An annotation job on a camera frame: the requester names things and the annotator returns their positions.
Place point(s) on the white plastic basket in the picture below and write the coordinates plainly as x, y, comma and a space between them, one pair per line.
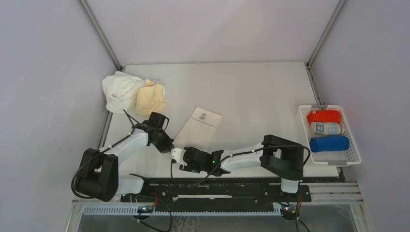
335, 158

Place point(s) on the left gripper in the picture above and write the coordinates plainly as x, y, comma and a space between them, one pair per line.
168, 145

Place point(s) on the cream towel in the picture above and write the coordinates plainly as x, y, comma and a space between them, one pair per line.
199, 129

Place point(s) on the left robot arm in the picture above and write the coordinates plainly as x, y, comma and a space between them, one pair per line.
98, 174

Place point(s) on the blue towel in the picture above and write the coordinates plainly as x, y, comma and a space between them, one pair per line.
329, 144

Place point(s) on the yellow towel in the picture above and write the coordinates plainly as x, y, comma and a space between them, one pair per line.
150, 98

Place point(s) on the red rolled towel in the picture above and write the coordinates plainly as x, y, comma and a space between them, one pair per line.
325, 116

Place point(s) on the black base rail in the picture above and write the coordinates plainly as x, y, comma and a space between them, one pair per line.
216, 195

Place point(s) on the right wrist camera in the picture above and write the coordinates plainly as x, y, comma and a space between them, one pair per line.
189, 154

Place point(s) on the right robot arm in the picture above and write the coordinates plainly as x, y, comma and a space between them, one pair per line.
280, 156

